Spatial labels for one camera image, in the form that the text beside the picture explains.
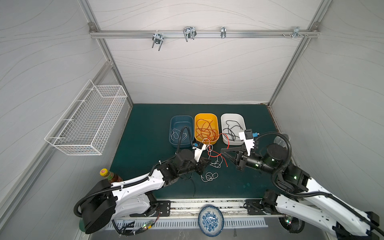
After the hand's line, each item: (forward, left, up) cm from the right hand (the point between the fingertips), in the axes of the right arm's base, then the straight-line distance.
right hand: (224, 147), depth 58 cm
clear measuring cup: (+20, -37, -25) cm, 49 cm away
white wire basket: (+7, +64, -1) cm, 64 cm away
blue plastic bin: (+35, +28, -33) cm, 56 cm away
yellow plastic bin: (+35, +1, -31) cm, 47 cm away
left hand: (+3, +3, -19) cm, 19 cm away
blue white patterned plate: (-22, +3, -33) cm, 40 cm away
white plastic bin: (+38, -12, -34) cm, 53 cm away
